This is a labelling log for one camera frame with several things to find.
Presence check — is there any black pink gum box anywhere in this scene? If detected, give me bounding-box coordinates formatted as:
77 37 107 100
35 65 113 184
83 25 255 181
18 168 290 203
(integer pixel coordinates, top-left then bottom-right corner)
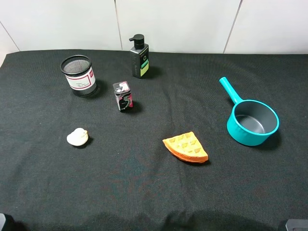
113 81 133 112

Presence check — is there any orange waffle slice toy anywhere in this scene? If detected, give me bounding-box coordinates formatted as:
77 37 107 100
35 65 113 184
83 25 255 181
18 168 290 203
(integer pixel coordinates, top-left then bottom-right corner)
163 131 208 164

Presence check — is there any dark pump dispenser bottle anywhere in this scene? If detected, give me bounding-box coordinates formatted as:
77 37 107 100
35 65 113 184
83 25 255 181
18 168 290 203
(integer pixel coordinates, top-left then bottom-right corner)
129 34 149 78

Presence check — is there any black table cloth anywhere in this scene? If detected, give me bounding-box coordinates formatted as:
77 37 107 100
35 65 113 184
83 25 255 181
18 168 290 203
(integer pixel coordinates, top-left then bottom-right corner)
0 50 308 231

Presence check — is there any black mesh pen holder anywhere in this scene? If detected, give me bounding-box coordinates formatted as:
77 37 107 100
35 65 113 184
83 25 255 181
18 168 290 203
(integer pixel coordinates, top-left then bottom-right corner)
60 55 98 97

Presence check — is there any teal saucepan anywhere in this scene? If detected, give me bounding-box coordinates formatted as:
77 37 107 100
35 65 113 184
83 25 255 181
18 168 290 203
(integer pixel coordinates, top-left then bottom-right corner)
219 77 280 146

